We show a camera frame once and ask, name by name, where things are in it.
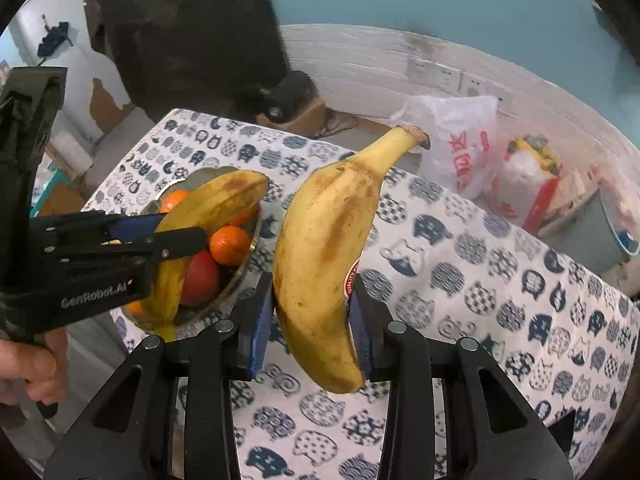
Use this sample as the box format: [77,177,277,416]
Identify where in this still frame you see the banana with red sticker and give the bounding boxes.
[272,125,432,395]

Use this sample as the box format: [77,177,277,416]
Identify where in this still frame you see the round grey bin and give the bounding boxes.
[545,180,640,271]

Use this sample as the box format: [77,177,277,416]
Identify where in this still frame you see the white plastic bag red print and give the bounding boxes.
[390,95,501,201]

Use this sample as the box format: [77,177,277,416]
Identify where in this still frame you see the red apple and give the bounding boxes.
[180,251,222,307]

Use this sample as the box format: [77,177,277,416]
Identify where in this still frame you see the person's left hand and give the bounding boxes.
[0,327,71,411]

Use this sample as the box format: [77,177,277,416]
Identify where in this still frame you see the cat print tablecloth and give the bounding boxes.
[82,107,640,480]

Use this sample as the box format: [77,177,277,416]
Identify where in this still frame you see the white roll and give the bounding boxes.
[47,130,96,173]

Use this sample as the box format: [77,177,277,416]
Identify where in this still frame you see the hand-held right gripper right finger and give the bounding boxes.
[349,285,573,480]

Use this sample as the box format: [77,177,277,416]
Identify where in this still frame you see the black cable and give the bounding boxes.
[320,110,362,138]

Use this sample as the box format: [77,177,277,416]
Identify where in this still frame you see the black device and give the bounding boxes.
[235,71,318,123]

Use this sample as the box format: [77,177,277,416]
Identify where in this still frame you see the clear plastic bag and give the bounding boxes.
[600,175,640,251]

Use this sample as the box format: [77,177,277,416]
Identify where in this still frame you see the beige cardboard boxes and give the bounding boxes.
[537,167,601,238]

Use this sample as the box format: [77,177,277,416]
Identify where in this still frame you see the stained white wall socket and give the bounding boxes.
[460,72,488,98]

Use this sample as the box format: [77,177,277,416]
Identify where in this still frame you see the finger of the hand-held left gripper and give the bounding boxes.
[102,212,168,242]
[102,227,208,265]

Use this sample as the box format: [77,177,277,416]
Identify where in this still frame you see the dark blue umbrella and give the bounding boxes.
[37,21,73,58]

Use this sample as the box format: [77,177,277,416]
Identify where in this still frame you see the glass fruit bowl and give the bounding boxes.
[117,166,266,333]

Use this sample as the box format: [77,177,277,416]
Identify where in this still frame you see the black cabinet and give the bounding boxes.
[92,0,288,111]

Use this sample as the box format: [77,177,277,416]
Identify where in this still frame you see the spotted yellow banana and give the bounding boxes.
[150,170,271,341]

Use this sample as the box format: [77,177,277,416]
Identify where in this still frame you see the small crumpled plastic bag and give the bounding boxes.
[502,150,551,196]

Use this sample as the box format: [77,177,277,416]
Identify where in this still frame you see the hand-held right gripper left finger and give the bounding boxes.
[44,271,275,480]

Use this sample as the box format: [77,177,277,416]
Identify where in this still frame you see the brown cardboard box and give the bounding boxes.
[257,97,328,136]

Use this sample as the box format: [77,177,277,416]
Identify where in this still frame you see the red and white carton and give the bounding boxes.
[492,135,563,233]

